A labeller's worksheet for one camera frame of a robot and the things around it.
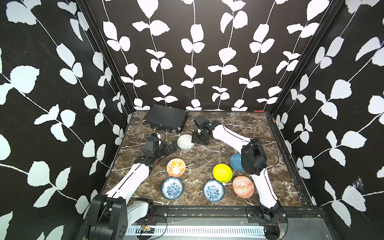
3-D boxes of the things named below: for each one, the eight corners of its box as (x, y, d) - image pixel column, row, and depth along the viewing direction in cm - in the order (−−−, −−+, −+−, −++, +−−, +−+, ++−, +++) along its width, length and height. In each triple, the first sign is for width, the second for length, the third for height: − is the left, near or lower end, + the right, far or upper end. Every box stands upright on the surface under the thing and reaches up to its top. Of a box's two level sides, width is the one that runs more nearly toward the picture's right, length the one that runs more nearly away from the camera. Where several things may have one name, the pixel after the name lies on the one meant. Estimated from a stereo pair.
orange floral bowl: (167, 177, 88) (165, 173, 84) (169, 162, 95) (167, 158, 90) (185, 177, 88) (184, 173, 84) (186, 162, 95) (185, 158, 91)
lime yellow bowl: (213, 183, 86) (214, 180, 82) (212, 167, 93) (213, 163, 89) (231, 183, 86) (233, 180, 82) (229, 167, 93) (231, 163, 89)
